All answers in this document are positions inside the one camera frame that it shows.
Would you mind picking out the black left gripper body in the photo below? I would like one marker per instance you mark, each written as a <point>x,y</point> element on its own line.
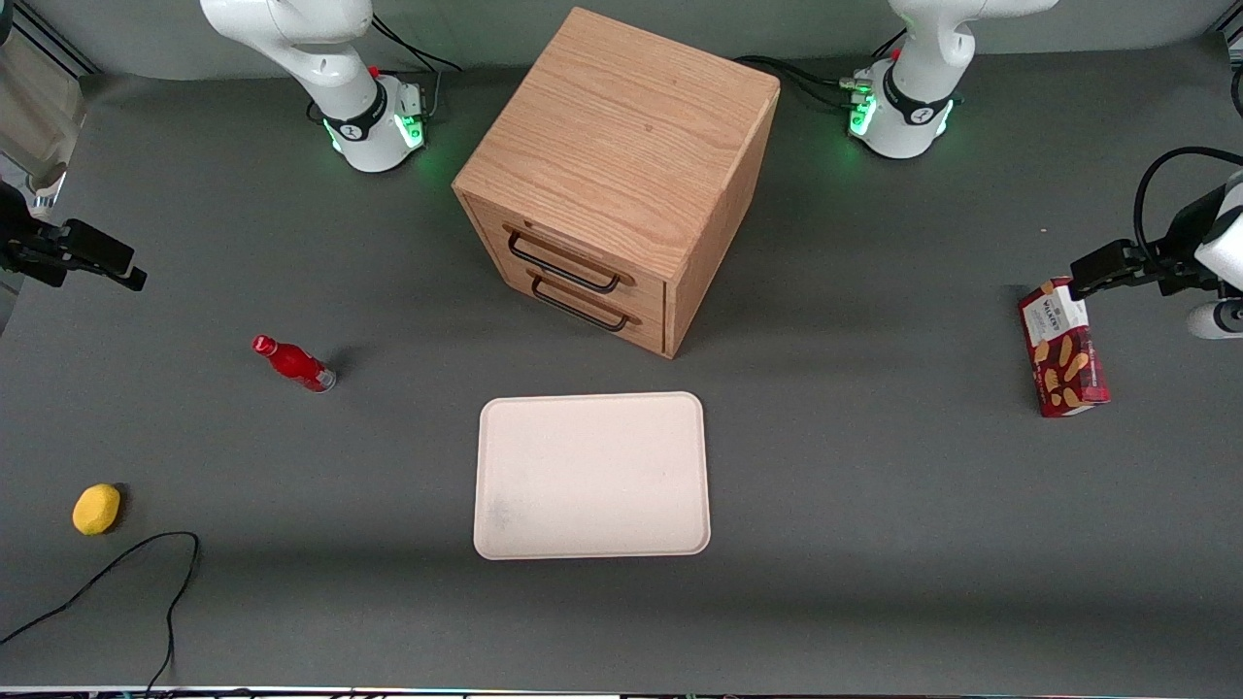
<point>1178,250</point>

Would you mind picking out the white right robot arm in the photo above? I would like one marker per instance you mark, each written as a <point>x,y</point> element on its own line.
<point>320,58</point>

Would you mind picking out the dark aluminium frame rail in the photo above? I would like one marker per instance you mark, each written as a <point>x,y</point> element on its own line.
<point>68,53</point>

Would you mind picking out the pale translucent background object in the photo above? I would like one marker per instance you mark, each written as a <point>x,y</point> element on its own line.
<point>39,116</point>

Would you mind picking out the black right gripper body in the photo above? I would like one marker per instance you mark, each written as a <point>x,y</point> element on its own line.
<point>21,245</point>

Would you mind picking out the red tartan shortbread box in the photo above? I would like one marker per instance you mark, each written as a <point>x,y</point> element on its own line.
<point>1063,359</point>

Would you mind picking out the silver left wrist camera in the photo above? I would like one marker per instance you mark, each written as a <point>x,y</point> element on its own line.
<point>1214,320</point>

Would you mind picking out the yellow lemon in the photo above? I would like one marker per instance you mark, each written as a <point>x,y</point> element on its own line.
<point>96,510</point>

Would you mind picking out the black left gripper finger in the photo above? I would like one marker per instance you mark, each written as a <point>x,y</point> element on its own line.
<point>1117,270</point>
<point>1185,284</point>

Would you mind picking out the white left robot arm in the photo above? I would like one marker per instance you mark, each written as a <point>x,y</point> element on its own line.
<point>923,49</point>

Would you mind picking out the cream rectangular tray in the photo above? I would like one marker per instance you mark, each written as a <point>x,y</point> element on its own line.
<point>592,476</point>

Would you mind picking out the red bottle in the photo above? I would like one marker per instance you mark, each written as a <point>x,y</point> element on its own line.
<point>296,364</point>

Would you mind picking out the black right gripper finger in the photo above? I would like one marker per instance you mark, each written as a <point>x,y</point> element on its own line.
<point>97,248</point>
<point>117,280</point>

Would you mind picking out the oak wooden drawer cabinet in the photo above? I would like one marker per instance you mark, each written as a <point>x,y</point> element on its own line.
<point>621,126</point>

